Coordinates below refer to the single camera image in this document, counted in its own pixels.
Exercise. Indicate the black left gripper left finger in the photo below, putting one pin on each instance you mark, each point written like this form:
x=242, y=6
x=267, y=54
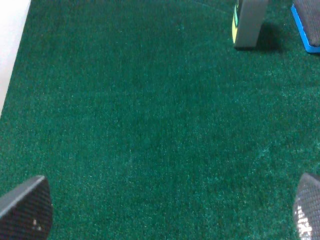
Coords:
x=26, y=212

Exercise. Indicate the grey bottle with black cap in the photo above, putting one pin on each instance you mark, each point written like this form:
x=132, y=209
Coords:
x=248, y=16

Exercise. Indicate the blue and grey board eraser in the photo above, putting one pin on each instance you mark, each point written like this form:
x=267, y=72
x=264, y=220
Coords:
x=306, y=14

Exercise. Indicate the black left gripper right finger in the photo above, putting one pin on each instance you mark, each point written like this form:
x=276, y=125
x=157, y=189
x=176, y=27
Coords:
x=306, y=207

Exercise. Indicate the green felt table mat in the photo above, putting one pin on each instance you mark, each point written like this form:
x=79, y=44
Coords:
x=149, y=125

